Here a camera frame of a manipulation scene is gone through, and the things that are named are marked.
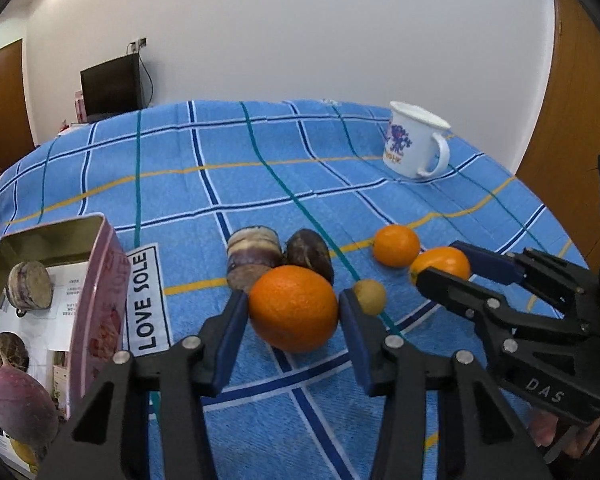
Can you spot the pink carton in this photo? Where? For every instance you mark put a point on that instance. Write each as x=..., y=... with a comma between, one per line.
x=80, y=107

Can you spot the white mug with blue print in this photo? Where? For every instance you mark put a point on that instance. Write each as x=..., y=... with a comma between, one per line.
x=405, y=140

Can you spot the white wall power socket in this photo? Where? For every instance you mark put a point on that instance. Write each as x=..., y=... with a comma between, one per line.
x=139, y=44

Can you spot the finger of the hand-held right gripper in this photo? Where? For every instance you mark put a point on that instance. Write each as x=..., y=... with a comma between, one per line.
x=490, y=262
x=455, y=290

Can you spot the brown striped chestnut back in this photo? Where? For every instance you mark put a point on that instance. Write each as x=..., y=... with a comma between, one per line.
x=252, y=255

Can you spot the printed paper leaflet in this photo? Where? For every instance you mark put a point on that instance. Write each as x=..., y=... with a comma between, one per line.
x=65, y=305

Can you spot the blue plaid blanket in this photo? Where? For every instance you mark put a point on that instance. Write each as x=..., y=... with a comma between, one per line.
x=180, y=195

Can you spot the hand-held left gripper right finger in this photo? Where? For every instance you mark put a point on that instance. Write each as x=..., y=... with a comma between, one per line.
x=357, y=345

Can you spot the round purple radish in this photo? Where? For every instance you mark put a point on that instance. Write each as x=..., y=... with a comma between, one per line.
x=20, y=405

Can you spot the person's right hand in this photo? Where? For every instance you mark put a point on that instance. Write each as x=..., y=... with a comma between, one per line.
x=545, y=425

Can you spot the brown wooden door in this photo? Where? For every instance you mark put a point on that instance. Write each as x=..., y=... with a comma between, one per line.
x=565, y=135
x=5, y=110

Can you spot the small yellow-brown longan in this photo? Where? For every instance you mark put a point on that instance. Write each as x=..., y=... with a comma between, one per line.
x=370, y=297

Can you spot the black television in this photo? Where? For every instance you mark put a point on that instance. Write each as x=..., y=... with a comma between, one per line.
x=110, y=85

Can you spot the large orange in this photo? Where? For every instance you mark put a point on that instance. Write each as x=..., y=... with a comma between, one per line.
x=292, y=310

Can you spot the pink tin box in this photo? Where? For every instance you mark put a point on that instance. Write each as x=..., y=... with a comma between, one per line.
x=105, y=280

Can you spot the small tangerine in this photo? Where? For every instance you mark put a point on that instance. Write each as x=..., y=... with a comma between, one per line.
x=445, y=262
x=396, y=246

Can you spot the dark brown water chestnut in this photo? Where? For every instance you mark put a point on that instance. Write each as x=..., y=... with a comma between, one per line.
x=10, y=350
x=310, y=255

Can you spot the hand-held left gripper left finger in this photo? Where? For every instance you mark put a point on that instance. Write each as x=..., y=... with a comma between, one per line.
x=230, y=345

